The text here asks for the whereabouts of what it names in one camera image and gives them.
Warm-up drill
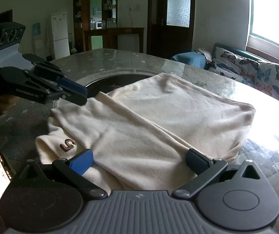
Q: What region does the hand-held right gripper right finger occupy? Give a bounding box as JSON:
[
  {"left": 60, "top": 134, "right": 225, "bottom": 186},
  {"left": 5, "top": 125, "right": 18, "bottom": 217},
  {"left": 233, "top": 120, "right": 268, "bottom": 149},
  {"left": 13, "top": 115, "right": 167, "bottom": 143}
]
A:
[{"left": 173, "top": 148, "right": 270, "bottom": 199}]

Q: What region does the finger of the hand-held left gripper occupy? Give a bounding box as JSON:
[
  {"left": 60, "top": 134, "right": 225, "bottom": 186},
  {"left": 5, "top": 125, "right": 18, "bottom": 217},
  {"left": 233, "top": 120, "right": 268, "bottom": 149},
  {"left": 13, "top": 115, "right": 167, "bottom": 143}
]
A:
[
  {"left": 22, "top": 54, "right": 89, "bottom": 97},
  {"left": 14, "top": 71, "right": 88, "bottom": 107}
]

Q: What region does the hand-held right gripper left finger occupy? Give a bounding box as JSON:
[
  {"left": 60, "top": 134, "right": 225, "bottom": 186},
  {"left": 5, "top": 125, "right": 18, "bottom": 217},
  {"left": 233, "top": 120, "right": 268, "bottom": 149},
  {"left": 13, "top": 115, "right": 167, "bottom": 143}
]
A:
[{"left": 10, "top": 148, "right": 108, "bottom": 199}]

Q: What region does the cream sweater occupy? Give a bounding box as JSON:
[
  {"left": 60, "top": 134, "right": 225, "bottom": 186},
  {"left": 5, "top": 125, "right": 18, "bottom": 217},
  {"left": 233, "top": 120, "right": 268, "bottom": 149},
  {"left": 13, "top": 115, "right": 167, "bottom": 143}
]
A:
[{"left": 35, "top": 73, "right": 256, "bottom": 191}]

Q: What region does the person's left hand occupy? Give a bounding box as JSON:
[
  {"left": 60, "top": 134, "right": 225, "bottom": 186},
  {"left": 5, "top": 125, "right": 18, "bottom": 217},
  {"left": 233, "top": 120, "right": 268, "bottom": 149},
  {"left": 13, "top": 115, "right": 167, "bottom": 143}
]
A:
[{"left": 0, "top": 96, "right": 17, "bottom": 115}]

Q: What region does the white water dispenser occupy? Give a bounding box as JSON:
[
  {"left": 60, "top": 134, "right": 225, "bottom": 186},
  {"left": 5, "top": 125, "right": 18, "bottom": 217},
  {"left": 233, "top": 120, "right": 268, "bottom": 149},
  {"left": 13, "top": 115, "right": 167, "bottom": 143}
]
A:
[{"left": 32, "top": 23, "right": 45, "bottom": 58}]

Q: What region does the mop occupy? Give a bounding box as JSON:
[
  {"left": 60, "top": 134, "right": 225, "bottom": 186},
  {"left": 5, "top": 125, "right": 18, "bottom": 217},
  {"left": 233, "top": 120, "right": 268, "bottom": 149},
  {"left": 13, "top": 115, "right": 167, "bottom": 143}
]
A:
[{"left": 68, "top": 33, "right": 77, "bottom": 53}]

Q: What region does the round black induction cooktop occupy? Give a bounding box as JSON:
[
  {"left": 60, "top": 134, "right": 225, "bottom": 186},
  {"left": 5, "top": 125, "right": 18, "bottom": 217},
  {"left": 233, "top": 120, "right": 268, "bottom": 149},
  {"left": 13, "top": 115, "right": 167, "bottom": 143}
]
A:
[{"left": 76, "top": 70, "right": 156, "bottom": 100}]

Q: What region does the white refrigerator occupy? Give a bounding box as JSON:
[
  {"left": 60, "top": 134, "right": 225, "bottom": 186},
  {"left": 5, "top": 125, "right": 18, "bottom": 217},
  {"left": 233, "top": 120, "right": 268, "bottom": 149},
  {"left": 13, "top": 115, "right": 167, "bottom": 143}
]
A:
[{"left": 50, "top": 12, "right": 70, "bottom": 59}]

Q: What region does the dark wooden console desk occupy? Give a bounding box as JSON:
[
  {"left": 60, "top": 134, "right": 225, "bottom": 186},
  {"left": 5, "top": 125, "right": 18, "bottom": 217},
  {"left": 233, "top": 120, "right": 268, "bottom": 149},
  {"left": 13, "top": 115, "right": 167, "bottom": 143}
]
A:
[{"left": 83, "top": 27, "right": 145, "bottom": 53}]

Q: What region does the dark wooden shelf cabinet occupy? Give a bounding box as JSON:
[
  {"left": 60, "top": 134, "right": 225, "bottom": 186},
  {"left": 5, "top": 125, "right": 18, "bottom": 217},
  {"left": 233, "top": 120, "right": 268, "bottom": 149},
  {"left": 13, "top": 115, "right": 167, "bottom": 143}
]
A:
[{"left": 72, "top": 0, "right": 118, "bottom": 51}]

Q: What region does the dark wooden glass-panel door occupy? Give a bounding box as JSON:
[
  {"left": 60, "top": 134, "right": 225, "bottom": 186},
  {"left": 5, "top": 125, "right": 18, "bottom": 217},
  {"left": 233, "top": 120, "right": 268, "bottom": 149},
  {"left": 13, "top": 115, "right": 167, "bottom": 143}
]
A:
[{"left": 147, "top": 0, "right": 195, "bottom": 59}]

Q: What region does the blue towel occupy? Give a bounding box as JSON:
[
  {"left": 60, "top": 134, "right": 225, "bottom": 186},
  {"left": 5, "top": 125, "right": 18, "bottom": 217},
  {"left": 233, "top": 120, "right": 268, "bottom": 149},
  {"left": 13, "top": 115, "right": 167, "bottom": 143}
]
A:
[{"left": 171, "top": 52, "right": 209, "bottom": 70}]

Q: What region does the small beige cloth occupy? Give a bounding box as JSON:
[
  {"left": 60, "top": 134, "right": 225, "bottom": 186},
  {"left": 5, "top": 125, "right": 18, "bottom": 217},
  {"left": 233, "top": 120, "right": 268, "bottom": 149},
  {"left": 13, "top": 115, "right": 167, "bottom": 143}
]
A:
[{"left": 198, "top": 49, "right": 213, "bottom": 61}]

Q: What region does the dark green sofa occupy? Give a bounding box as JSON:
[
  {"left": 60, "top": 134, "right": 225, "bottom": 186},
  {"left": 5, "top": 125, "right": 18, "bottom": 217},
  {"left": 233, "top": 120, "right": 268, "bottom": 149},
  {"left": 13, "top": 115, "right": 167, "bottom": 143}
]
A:
[{"left": 214, "top": 43, "right": 279, "bottom": 109}]

